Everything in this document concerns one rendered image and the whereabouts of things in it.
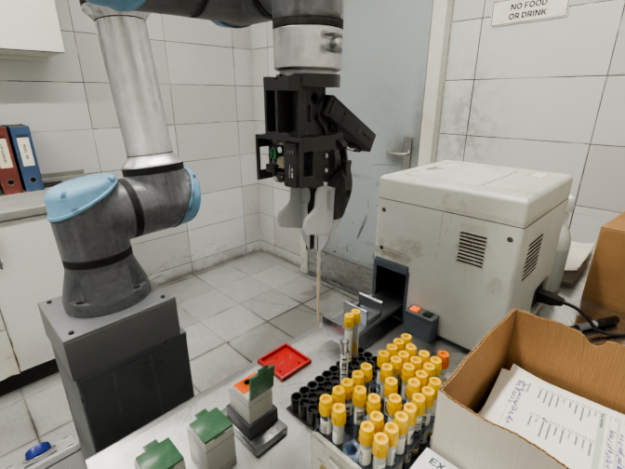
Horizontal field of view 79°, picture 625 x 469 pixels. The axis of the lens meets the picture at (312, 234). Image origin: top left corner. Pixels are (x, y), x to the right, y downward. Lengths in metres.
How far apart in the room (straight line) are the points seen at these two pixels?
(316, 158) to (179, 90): 2.51
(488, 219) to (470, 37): 1.54
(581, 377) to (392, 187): 0.42
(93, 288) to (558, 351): 0.75
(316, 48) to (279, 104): 0.06
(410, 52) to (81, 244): 1.84
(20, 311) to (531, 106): 2.46
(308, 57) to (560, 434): 0.52
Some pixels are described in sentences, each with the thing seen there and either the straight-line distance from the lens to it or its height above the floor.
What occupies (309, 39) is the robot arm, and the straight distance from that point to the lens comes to 0.42.
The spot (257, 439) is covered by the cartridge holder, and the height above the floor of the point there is 0.89.
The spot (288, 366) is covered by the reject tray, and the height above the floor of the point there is 0.88.
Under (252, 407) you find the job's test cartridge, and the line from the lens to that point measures 0.55.
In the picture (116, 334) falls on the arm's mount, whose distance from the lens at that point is 0.76.
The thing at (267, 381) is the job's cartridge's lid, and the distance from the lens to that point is 0.53.
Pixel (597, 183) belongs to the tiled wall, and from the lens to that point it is 1.98.
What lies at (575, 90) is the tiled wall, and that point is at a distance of 1.97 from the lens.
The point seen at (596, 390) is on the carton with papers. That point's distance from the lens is 0.67.
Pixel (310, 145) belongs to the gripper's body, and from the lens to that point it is 0.40.
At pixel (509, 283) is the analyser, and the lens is 0.70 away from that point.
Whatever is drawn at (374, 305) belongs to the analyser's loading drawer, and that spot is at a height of 0.93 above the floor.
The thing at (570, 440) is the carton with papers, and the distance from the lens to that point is 0.59.
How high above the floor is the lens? 1.32
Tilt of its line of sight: 20 degrees down
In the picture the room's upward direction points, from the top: straight up
